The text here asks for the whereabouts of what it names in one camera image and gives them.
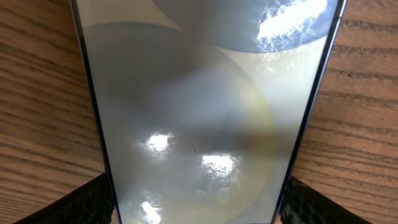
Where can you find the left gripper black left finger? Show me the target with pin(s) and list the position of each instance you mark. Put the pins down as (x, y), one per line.
(92, 203)

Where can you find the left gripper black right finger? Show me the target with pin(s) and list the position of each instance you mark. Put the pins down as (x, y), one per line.
(304, 205)

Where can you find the blue Samsung Galaxy smartphone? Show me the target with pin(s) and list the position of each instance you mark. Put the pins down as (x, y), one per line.
(201, 104)

